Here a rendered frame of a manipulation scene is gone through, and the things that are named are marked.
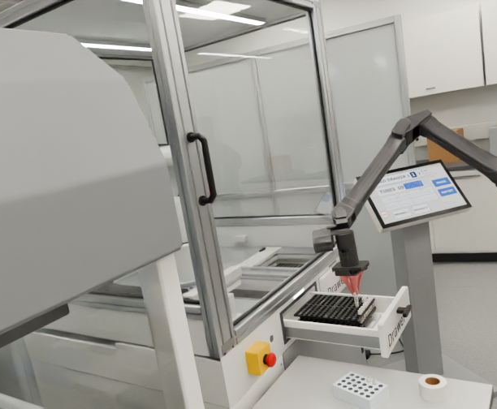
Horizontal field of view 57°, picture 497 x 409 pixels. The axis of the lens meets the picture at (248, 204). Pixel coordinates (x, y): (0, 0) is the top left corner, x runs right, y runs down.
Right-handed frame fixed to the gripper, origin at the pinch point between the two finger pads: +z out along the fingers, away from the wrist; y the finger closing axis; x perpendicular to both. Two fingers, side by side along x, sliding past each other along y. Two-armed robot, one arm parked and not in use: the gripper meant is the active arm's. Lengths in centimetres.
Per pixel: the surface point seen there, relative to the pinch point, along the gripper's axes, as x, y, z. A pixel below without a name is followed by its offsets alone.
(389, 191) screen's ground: -97, 14, -14
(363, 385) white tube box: 21.6, -6.5, 18.3
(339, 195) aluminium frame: -52, 21, -22
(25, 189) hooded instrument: 99, -6, -53
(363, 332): 8.0, -3.6, 9.4
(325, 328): 8.1, 8.7, 8.8
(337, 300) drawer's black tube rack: -10.3, 11.6, 7.4
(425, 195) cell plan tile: -108, 0, -8
